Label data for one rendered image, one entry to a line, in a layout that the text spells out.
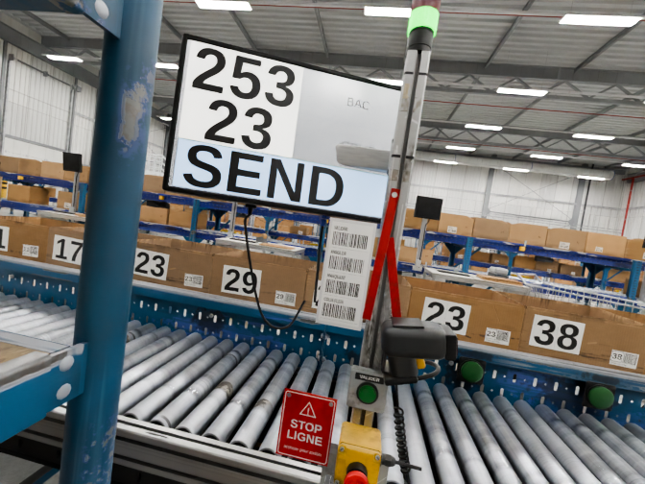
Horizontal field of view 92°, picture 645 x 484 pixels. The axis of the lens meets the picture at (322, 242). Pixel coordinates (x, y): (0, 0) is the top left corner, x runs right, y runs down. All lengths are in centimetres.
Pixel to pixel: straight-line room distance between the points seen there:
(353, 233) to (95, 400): 44
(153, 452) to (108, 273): 66
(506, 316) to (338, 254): 84
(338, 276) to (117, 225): 42
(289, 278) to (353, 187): 63
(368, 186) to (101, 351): 57
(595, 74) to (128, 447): 1581
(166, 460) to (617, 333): 137
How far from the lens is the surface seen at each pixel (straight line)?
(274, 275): 123
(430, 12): 68
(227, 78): 71
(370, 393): 60
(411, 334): 54
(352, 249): 57
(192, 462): 82
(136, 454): 88
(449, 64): 1435
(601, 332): 144
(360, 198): 67
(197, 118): 68
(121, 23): 23
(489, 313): 127
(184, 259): 139
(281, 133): 67
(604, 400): 142
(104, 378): 24
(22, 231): 192
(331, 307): 59
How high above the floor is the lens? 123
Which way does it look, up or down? 3 degrees down
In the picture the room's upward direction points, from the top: 8 degrees clockwise
